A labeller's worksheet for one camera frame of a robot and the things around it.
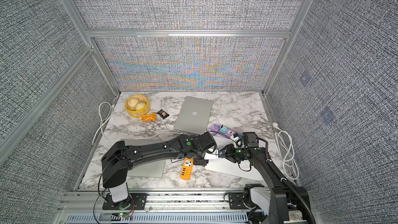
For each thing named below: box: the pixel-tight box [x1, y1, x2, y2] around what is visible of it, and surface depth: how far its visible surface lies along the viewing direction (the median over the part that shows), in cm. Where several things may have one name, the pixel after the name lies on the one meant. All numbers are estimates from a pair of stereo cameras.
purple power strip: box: [210, 122, 224, 136], surface depth 99 cm
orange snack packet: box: [141, 112, 158, 122], surface depth 106 cm
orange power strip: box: [180, 157, 194, 181], surface depth 83 cm
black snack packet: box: [155, 108, 170, 120], surface depth 108 cm
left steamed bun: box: [127, 97, 140, 108], surface depth 108 cm
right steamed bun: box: [135, 101, 146, 110], surface depth 106 cm
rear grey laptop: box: [173, 95, 213, 136], surface depth 108 cm
